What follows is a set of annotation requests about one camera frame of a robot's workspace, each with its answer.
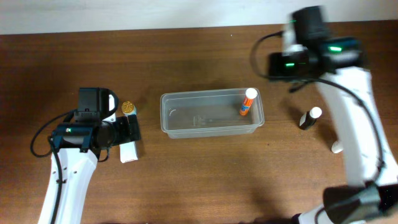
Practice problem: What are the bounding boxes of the small gold-lid jar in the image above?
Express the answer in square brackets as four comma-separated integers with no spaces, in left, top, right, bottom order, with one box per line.
[121,101,137,116]

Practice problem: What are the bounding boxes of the orange tube white cap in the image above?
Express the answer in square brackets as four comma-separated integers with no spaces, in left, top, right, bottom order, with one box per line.
[239,88,258,116]

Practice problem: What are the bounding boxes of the black bottle white cap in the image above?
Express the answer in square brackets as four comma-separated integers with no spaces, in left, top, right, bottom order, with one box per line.
[299,107,322,130]

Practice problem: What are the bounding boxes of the white green medicine box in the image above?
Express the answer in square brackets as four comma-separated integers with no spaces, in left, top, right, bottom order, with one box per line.
[119,141,138,163]

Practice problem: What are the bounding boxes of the white spray bottle clear cap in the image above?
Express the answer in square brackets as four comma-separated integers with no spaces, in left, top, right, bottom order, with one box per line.
[331,141,343,154]

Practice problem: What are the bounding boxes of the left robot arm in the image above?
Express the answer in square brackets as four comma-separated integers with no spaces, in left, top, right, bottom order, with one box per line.
[39,88,141,223]

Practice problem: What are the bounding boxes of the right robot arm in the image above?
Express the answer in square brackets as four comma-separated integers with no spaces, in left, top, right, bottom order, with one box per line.
[268,6,397,223]

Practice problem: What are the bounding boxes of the clear plastic container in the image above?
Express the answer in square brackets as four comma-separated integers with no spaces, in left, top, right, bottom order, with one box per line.
[160,88,265,139]

